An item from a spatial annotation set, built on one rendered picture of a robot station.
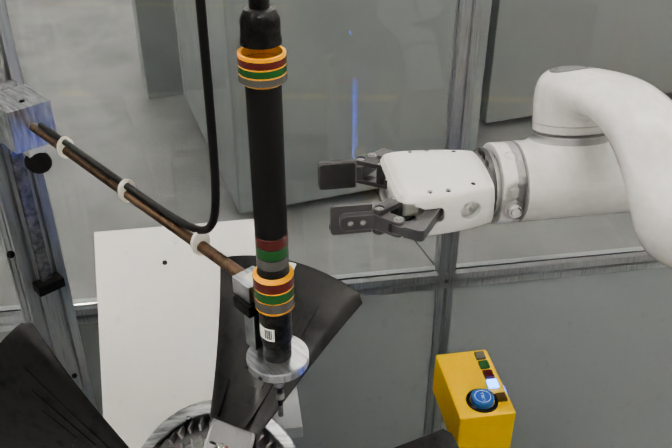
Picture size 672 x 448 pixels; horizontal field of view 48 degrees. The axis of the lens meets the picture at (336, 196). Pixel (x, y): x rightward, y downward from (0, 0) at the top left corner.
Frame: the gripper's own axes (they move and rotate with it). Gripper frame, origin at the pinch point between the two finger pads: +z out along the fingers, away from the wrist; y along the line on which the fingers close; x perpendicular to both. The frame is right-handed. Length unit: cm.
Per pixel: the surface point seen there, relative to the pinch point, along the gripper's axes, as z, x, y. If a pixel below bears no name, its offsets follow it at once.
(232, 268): 10.9, -11.3, 4.8
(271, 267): 6.9, -6.5, -2.1
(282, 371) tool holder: 6.4, -19.7, -3.3
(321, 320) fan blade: 0.1, -26.3, 12.0
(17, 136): 42, -12, 45
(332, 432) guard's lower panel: -10, -114, 70
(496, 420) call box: -31, -60, 21
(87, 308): 44, -66, 70
